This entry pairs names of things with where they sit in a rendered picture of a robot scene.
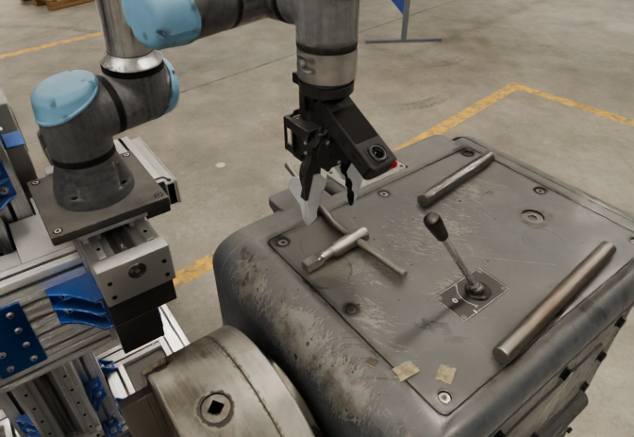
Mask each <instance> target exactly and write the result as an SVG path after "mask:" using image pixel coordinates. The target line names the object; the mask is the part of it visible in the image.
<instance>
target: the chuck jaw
mask: <svg viewBox="0 0 634 437"><path fill-rule="evenodd" d="M167 365H168V364H167V363H164V364H163V365H159V366H157V367H155V368H154V369H153V370H152V371H150V372H149V373H147V374H145V375H144V376H145V378H146V380H147V381H148V376H149V375H151V374H153V373H154V372H157V373H158V372H160V371H161V370H163V369H165V368H167ZM147 383H148V385H149V386H148V385H147V386H145V387H143V388H142V389H141V390H139V391H137V392H135V393H134V394H132V395H129V396H127V397H126V398H124V399H122V400H120V401H118V402H117V404H118V406H119V408H120V410H121V413H122V415H123V417H124V419H125V422H126V424H127V426H128V428H129V431H130V433H131V434H130V435H129V436H127V437H173V435H172V433H171V431H170V429H169V427H168V425H167V422H166V420H165V418H164V415H163V413H162V411H161V409H160V406H159V404H158V401H157V399H156V397H155V395H154V392H153V390H152V388H151V386H150V383H149V381H148V382H147ZM149 387H150V388H149Z"/></svg>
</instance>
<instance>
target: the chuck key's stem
mask: <svg viewBox="0 0 634 437"><path fill-rule="evenodd" d="M358 238H361V239H362V240H364V241H366V240H368V239H369V232H368V230H367V229H366V228H365V227H359V228H357V229H355V230H353V231H351V232H350V233H348V234H346V235H344V236H343V237H341V238H340V239H338V240H336V241H335V242H333V243H331V244H330V245H329V248H328V249H326V250H324V251H322V252H320V253H318V252H317V253H315V254H313V255H311V256H310V257H308V258H306V259H304V260H303V261H302V268H303V269H304V270H305V271H306V272H307V273H309V272H311V271H312V270H314V269H316V268H318V267H319V266H321V265H323V264H324V261H327V260H328V259H330V258H332V257H339V256H340V255H342V254H344V253H345V252H347V251H349V250H350V249H352V248H354V247H355V246H357V240H358Z"/></svg>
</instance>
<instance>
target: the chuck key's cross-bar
mask: <svg viewBox="0 0 634 437"><path fill-rule="evenodd" d="M285 168H286V169H287V170H288V171H289V173H290V174H291V175H292V176H299V174H298V173H297V171H296V170H295V169H294V168H293V166H292V165H291V164H290V163H289V162H286V163H285ZM318 211H319V212H320V213H321V214H322V215H323V216H324V217H325V219H326V220H327V221H328V223H329V224H330V225H331V226H332V227H333V228H334V229H336V230H337V231H338V232H340V233H341V234H342V235H343V236H344V235H346V234H348V233H350V232H351V230H349V229H348V228H346V227H344V226H343V225H342V224H340V223H339V222H338V221H337V220H336V219H335V218H334V217H333V216H332V214H331V213H330V212H329V211H328V209H327V208H326V207H325V205H324V204H323V203H322V202H321V200H320V206H319V208H318ZM357 246H359V247H360V248H361V249H363V250H364V251H366V252H367V253H368V254H370V255H371V256H372V257H374V258H375V259H377V260H378V261H380V262H381V263H383V264H384V265H385V266H387V267H388V268H389V269H391V270H392V271H394V272H395V273H396V274H397V275H398V276H400V277H406V276H407V274H408V271H407V270H406V269H404V268H403V267H402V266H400V265H399V264H397V263H396V262H395V261H393V260H391V259H390V258H388V257H387V256H386V255H384V254H383V253H381V252H380V251H378V250H377V249H376V248H374V247H373V246H371V245H370V244H368V243H367V242H365V241H364V240H362V239H361V238H358V240H357Z"/></svg>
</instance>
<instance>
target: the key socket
mask: <svg viewBox="0 0 634 437"><path fill-rule="evenodd" d="M230 412H231V403H230V401H229V399H228V398H227V397H226V396H224V395H211V396H209V397H208V398H206V399H205V401H204V402H203V404H202V406H201V415H202V417H203V418H204V420H206V421H207V422H209V423H212V424H216V423H220V422H223V421H224V420H226V418H227V417H228V416H229V414H230Z"/></svg>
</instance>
